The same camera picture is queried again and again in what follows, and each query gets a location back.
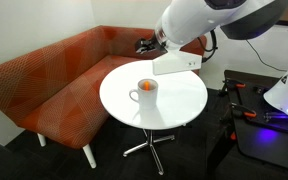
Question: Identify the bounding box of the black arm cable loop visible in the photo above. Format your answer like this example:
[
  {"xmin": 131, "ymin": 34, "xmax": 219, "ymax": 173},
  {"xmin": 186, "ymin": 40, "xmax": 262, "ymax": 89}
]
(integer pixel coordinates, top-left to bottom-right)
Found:
[{"xmin": 201, "ymin": 29, "xmax": 219, "ymax": 64}]

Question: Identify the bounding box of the black hanging boom cable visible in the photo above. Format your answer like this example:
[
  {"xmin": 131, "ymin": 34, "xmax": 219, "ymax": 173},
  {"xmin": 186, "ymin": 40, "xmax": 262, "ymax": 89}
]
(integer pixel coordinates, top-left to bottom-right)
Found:
[{"xmin": 245, "ymin": 39, "xmax": 287, "ymax": 73}]

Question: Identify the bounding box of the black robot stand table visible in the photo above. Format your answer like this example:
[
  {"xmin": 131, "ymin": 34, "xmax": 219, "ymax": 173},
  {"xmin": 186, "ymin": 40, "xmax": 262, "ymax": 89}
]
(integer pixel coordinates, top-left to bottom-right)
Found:
[{"xmin": 205, "ymin": 69, "xmax": 288, "ymax": 175}]

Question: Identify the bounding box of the orange patterned corner sofa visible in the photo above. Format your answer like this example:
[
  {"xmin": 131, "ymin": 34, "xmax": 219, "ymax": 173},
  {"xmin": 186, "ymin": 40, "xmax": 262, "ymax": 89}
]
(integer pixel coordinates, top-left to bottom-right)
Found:
[{"xmin": 0, "ymin": 25, "xmax": 208, "ymax": 169}]

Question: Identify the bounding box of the chrome table pedestal base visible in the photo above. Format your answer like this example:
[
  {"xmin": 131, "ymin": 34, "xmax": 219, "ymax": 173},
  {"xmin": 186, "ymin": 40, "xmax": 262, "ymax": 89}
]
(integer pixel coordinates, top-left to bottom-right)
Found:
[{"xmin": 122, "ymin": 128, "xmax": 176, "ymax": 176}]

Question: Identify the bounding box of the white ceramic mug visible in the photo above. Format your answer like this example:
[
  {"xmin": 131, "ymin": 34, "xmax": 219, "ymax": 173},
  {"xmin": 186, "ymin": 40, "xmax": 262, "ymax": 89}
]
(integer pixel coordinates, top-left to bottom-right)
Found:
[{"xmin": 128, "ymin": 78, "xmax": 159, "ymax": 111}]

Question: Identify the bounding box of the black mounting plate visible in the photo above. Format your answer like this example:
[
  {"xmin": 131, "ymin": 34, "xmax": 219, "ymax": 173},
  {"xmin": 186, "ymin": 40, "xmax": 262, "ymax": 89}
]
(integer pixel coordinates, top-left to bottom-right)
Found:
[{"xmin": 223, "ymin": 69, "xmax": 288, "ymax": 135}]

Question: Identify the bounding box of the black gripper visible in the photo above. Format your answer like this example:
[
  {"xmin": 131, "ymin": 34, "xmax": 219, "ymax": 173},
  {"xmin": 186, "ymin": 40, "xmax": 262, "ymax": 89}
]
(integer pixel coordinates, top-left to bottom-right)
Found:
[{"xmin": 135, "ymin": 36, "xmax": 168, "ymax": 55}]

